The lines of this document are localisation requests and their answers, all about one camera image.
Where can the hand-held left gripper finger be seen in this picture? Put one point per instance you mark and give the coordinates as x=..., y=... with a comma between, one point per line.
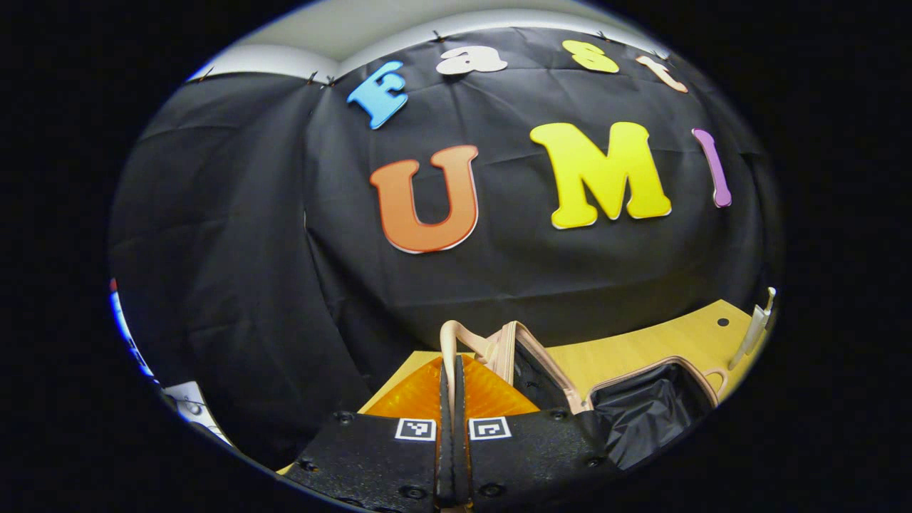
x=447, y=442
x=462, y=442

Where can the beige suitcase with black lining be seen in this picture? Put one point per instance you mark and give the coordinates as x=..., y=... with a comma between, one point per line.
x=641, y=413

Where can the white pump bottle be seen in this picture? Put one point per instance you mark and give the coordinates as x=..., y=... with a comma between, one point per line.
x=755, y=328

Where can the white printed sheet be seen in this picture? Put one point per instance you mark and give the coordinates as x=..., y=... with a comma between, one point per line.
x=196, y=410

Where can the black backdrop cloth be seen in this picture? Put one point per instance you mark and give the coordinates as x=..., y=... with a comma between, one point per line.
x=249, y=249

